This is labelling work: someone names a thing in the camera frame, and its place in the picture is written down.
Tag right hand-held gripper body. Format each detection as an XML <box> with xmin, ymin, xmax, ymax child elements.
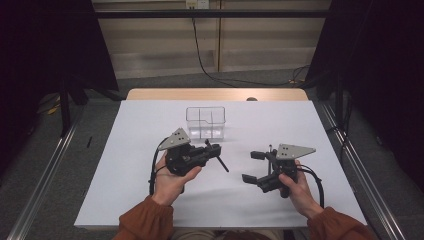
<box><xmin>256</xmin><ymin>143</ymin><xmax>317</xmax><ymax>199</ymax></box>

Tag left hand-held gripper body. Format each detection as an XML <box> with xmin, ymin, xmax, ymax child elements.
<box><xmin>158</xmin><ymin>127</ymin><xmax>205</xmax><ymax>177</ymax></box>

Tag black pen with brush tip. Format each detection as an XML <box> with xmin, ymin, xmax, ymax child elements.
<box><xmin>204</xmin><ymin>139</ymin><xmax>230</xmax><ymax>174</ymax></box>

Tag clear plastic organizer box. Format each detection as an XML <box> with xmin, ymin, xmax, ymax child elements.
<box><xmin>185</xmin><ymin>106</ymin><xmax>227</xmax><ymax>141</ymax></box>

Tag person's left hand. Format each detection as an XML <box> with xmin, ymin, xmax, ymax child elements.
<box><xmin>152</xmin><ymin>153</ymin><xmax>203</xmax><ymax>206</ymax></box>

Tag person's right hand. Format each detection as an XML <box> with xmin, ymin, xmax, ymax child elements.
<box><xmin>278</xmin><ymin>160</ymin><xmax>325</xmax><ymax>220</ymax></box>

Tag white table sheet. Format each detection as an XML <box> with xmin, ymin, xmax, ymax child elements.
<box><xmin>73</xmin><ymin>99</ymin><xmax>368</xmax><ymax>230</ymax></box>

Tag person's legs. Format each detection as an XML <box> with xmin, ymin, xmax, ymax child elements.
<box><xmin>171</xmin><ymin>229</ymin><xmax>284</xmax><ymax>240</ymax></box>

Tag black curtain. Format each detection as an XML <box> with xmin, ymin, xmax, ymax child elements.
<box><xmin>304</xmin><ymin>0</ymin><xmax>424</xmax><ymax>193</ymax></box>
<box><xmin>0</xmin><ymin>0</ymin><xmax>120</xmax><ymax>178</ymax></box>

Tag black horizontal bar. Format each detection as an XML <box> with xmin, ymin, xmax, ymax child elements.
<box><xmin>93</xmin><ymin>9</ymin><xmax>332</xmax><ymax>19</ymax></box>

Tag left hand-held gripper cable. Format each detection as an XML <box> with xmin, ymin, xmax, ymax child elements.
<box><xmin>148</xmin><ymin>136</ymin><xmax>170</xmax><ymax>196</ymax></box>

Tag hand-held gripper cable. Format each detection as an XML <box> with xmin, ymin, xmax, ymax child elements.
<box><xmin>148</xmin><ymin>136</ymin><xmax>170</xmax><ymax>196</ymax></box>
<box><xmin>297</xmin><ymin>164</ymin><xmax>325</xmax><ymax>209</ymax></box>

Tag right hand-held gripper cable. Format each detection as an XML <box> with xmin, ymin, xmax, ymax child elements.
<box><xmin>297</xmin><ymin>164</ymin><xmax>325</xmax><ymax>209</ymax></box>

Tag black floor cable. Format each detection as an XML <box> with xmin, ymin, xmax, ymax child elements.
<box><xmin>325</xmin><ymin>96</ymin><xmax>355</xmax><ymax>165</ymax></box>

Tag black wall cable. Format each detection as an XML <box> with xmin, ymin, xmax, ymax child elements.
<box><xmin>190</xmin><ymin>7</ymin><xmax>311</xmax><ymax>88</ymax></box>

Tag metal floor rail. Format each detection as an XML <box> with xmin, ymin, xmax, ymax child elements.
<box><xmin>6</xmin><ymin>106</ymin><xmax>86</xmax><ymax>240</ymax></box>
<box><xmin>319</xmin><ymin>99</ymin><xmax>407</xmax><ymax>240</ymax></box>

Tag black stand post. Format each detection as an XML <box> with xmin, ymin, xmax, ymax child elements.
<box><xmin>58</xmin><ymin>74</ymin><xmax>72</xmax><ymax>138</ymax></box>

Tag white wall power outlet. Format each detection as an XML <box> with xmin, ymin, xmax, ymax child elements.
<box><xmin>185</xmin><ymin>0</ymin><xmax>210</xmax><ymax>10</ymax></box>

